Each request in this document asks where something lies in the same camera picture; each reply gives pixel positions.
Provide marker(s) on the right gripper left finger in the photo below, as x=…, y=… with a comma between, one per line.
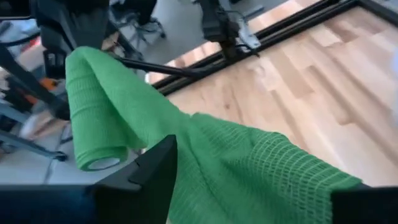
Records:
x=133, y=202

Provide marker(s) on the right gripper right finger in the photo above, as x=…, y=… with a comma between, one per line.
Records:
x=367, y=205

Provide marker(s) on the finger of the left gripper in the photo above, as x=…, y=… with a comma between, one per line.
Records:
x=55, y=65

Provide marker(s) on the green elastic bandage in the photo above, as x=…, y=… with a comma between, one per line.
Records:
x=217, y=171

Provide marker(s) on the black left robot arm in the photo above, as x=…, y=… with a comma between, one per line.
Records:
x=217, y=25

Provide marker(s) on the black office chair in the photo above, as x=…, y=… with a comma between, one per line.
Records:
x=140, y=15

